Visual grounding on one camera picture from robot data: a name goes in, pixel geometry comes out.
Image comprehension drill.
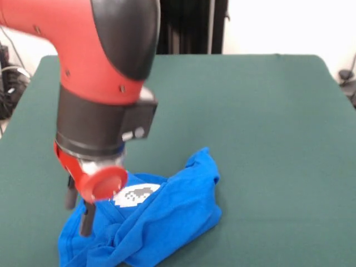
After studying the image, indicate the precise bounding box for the blue printed t-shirt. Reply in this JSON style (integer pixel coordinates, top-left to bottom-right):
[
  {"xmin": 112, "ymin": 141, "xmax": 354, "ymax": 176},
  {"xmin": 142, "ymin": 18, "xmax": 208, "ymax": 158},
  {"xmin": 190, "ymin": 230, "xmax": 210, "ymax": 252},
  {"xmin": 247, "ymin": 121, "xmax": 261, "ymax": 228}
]
[{"xmin": 57, "ymin": 146, "xmax": 223, "ymax": 267}]

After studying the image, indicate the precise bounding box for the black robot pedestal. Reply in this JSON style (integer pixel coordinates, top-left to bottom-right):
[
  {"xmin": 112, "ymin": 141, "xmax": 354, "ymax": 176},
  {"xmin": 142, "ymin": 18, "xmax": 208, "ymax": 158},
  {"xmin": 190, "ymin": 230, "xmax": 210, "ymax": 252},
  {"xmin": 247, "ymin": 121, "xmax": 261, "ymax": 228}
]
[{"xmin": 155, "ymin": 0, "xmax": 231, "ymax": 55}]

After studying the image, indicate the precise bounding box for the dark green table cloth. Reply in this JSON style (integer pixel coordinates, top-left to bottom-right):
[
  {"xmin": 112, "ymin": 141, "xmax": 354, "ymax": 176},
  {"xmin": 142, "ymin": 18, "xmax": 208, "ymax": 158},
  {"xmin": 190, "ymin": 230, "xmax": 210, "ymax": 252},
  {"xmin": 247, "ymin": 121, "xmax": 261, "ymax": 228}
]
[{"xmin": 0, "ymin": 54, "xmax": 356, "ymax": 267}]

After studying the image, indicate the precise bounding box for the black chair base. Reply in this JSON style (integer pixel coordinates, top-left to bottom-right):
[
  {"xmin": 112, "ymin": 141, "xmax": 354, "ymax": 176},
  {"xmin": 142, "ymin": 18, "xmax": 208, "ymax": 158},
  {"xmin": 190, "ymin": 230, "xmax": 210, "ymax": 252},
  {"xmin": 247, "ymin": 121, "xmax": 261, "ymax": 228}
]
[{"xmin": 338, "ymin": 69, "xmax": 356, "ymax": 109}]

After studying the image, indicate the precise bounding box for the black cable bundle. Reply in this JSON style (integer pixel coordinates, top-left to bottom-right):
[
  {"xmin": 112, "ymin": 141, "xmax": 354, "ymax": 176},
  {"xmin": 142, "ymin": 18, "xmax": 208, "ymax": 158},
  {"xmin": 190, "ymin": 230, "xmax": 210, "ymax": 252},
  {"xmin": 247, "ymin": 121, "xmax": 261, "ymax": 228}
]
[{"xmin": 0, "ymin": 41, "xmax": 31, "ymax": 120}]

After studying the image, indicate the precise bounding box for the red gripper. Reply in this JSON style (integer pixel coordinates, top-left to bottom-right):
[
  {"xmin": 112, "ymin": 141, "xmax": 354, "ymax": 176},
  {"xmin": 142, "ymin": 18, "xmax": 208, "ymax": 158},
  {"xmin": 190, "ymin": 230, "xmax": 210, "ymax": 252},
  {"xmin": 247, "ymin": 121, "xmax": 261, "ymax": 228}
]
[{"xmin": 53, "ymin": 140, "xmax": 129, "ymax": 238}]

